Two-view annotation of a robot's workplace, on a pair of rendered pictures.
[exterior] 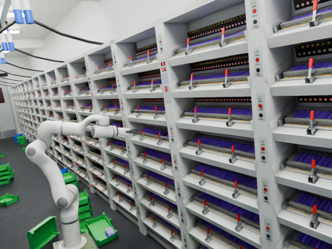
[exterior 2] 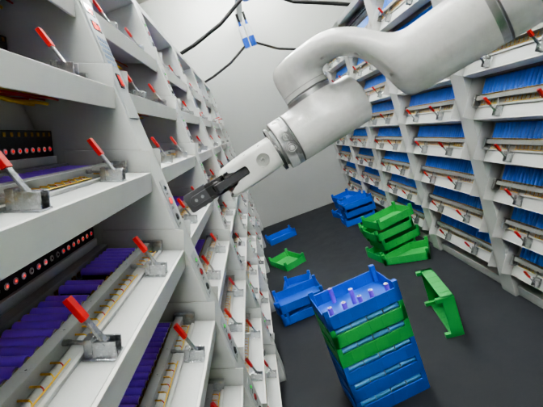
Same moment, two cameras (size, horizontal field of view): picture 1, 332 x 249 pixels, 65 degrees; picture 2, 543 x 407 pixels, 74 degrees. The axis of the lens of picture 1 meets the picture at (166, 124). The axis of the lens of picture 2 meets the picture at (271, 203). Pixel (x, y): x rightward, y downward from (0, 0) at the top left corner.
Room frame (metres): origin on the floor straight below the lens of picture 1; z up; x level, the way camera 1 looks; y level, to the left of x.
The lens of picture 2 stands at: (2.34, 0.67, 1.15)
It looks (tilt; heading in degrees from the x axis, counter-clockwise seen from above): 11 degrees down; 215
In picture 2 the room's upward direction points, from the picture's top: 20 degrees counter-clockwise
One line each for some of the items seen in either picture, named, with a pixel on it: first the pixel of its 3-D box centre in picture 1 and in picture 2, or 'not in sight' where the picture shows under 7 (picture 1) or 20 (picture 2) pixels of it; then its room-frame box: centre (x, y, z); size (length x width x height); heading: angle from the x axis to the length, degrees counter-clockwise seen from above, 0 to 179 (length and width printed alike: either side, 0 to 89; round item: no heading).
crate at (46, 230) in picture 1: (44, 233); not in sight; (2.37, 1.32, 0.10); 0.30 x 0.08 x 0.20; 159
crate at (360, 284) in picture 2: not in sight; (352, 295); (1.18, 0.07, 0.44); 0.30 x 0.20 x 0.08; 132
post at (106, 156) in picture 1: (107, 133); not in sight; (2.94, 0.67, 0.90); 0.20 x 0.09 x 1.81; 124
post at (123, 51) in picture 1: (137, 140); not in sight; (2.37, 0.28, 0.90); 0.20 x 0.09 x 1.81; 124
